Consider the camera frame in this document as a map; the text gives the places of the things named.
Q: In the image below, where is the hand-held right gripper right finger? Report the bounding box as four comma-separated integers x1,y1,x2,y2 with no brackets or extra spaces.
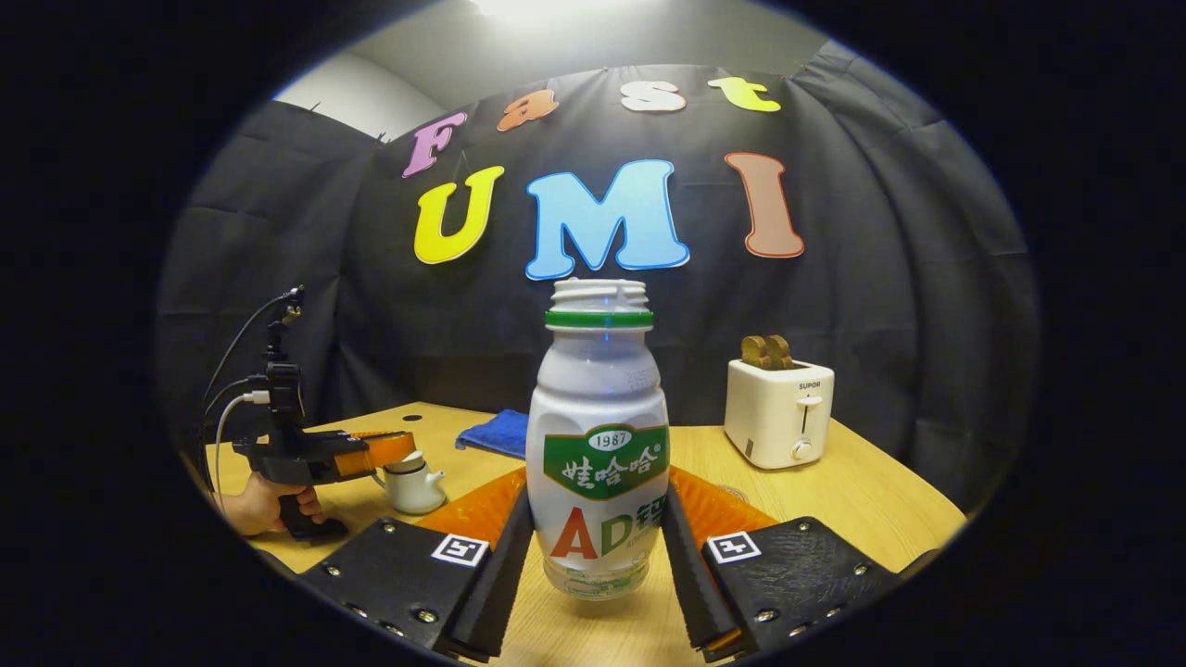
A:
660,465,900,662

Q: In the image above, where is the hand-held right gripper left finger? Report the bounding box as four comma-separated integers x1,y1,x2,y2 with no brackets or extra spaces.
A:
298,466,536,664

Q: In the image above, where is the white teacup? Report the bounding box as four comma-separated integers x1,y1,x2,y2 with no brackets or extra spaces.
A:
374,460,448,516

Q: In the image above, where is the white water bottle green label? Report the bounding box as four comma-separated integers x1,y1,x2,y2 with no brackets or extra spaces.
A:
525,277,670,601

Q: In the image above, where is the blue towel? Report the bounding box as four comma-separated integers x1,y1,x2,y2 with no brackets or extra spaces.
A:
454,409,531,461

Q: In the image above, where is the white toaster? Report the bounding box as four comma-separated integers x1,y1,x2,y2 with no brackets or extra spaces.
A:
724,359,836,471

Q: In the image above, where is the white cable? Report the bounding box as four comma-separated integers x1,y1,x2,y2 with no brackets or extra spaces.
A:
213,391,271,506

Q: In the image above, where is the black cable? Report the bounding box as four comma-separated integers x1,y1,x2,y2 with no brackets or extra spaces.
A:
202,289,302,436

